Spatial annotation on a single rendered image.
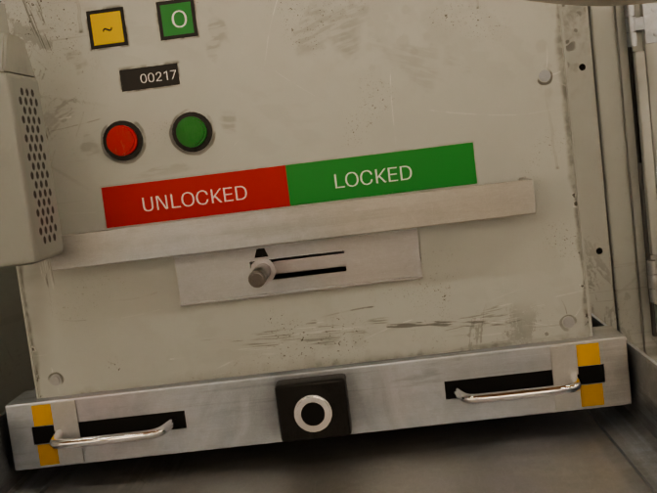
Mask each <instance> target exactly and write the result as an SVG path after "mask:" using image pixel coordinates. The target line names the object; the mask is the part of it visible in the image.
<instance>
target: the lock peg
mask: <svg viewBox="0 0 657 493"><path fill-rule="evenodd" d="M265 256H268V254H267V252H266V250H265V248H259V249H257V250H256V253H255V257H254V258H257V257H265ZM275 276H276V266H275V264H274V263H273V262H272V261H271V260H269V259H267V258H260V259H257V260H255V261H254V262H253V264H252V265H251V268H250V274H249V276H248V281H249V283H250V284H251V285H252V286H253V287H254V288H260V287H262V286H263V285H264V284H267V283H269V282H271V281H272V280H273V279H274V278H275Z"/></svg>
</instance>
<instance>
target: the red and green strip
mask: <svg viewBox="0 0 657 493"><path fill-rule="evenodd" d="M469 184H477V178H476V168H475V159H474V150H473V142H472V143H464V144H455V145H448V146H440V147H432V148H424V149H416V150H408V151H400V152H392V153H384V154H376V155H368V156H360V157H345V158H337V159H329V160H321V161H313V162H305V163H297V164H289V165H281V166H273V167H265V168H257V169H248V170H241V171H233V172H225V173H217V174H209V175H201V176H193V177H185V178H177V179H169V180H161V181H153V182H145V183H137V184H129V185H121V186H113V187H105V188H102V195H103V202H104V209H105V216H106V221H107V228H112V227H120V226H129V225H137V224H145V223H154V222H161V221H169V220H178V219H186V218H194V217H202V216H210V215H218V214H226V213H235V212H243V211H251V210H259V209H267V208H275V207H283V206H292V205H300V204H307V203H316V202H331V201H340V200H348V199H355V198H363V197H372V196H380V195H388V194H397V193H405V192H412V191H421V190H429V189H437V188H445V187H454V186H461V185H469Z"/></svg>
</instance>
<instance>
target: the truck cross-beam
mask: <svg viewBox="0 0 657 493"><path fill-rule="evenodd" d="M592 333H593V336H588V337H579V338H570V339H562V340H553V341H545V342H536V343H527V344H518V345H510V346H501V347H492V348H483V349H474V350H465V351H457V352H448V353H439V354H431V355H422V356H414V357H405V358H396V359H387V360H378V361H370V362H361V363H352V364H343V365H334V366H325V367H318V368H309V369H300V370H291V371H282V372H274V373H265V374H256V375H247V376H238V377H229V378H221V379H212V380H204V381H187V382H178V383H170V384H161V385H152V386H143V387H134V388H125V389H117V390H108V391H99V392H90V393H82V394H73V395H65V396H56V397H47V398H38V399H37V397H36V391H35V390H28V391H25V392H23V393H22V394H21V395H19V396H18V397H17V398H15V399H14V400H13V401H11V402H10V403H9V404H7V405H6V406H5V409H6V415H7V421H8V427H9V433H10V439H11V445H12V451H13V457H14V463H15V470H16V471H24V470H33V469H42V468H50V467H60V466H69V465H78V464H87V463H97V462H105V461H114V460H123V459H132V458H142V457H150V456H159V455H168V454H178V453H187V452H195V451H204V450H213V449H223V448H232V447H241V446H249V445H259V444H268V443H277V442H283V441H282V438H281V430H280V423H279V415H278V407H277V400H276V392H275V387H276V384H277V381H280V380H289V379H298V378H307V377H315V376H324V375H333V374H344V375H345V376H346V382H347V390H348V398H349V406H350V414H351V423H352V432H351V434H358V433H367V432H377V431H386V430H394V429H403V428H412V427H422V426H438V425H447V424H457V423H466V422H475V421H484V420H492V419H502V418H511V417H520V416H529V415H539V414H547V413H556V412H565V411H574V410H584V409H592V408H601V407H610V406H620V405H629V404H632V393H631V382H630V371H629V360H628V349H627V339H626V337H625V336H624V335H623V334H621V333H620V332H618V331H617V330H616V329H614V328H613V327H612V326H601V327H592ZM596 342H598V346H599V357H600V364H596V365H587V366H579V367H578V369H579V375H580V377H581V380H582V385H588V384H597V383H602V388H603V398H604V405H595V406H587V407H582V409H573V410H564V411H556V407H555V397H554V395H553V396H544V397H535V398H526V399H517V400H508V401H499V402H489V403H479V404H469V403H464V402H462V401H460V400H458V399H457V398H456V396H455V395H454V394H453V392H452V387H453V386H454V385H456V384H457V385H459V386H460V388H461V389H462V390H463V391H464V392H466V393H469V394H478V393H488V392H498V391H507V390H516V389H525V388H534V387H543V386H551V385H553V377H552V367H551V358H550V347H554V346H561V345H570V344H576V345H579V344H587V343H596ZM71 400H75V406H76V412H77V419H78V424H79V431H80V437H88V436H98V435H107V434H116V433H123V432H132V431H140V430H148V429H154V428H157V427H159V426H161V425H163V424H164V423H165V422H166V421H167V420H168V419H169V418H170V417H172V416H174V417H176V418H177V420H178V422H177V424H176V425H175V426H174V427H173V428H172V429H170V430H169V431H168V432H167V433H165V434H164V435H162V436H160V437H158V438H154V439H148V440H140V441H132V442H123V443H114V444H106V445H97V446H87V447H82V450H83V457H84V463H77V464H68V465H60V464H54V465H46V466H40V460H39V453H38V447H37V445H44V444H50V438H51V436H52V434H53V433H54V432H55V430H54V425H48V426H34V422H33V417H32V410H31V406H36V405H44V404H50V403H55V402H63V401H71Z"/></svg>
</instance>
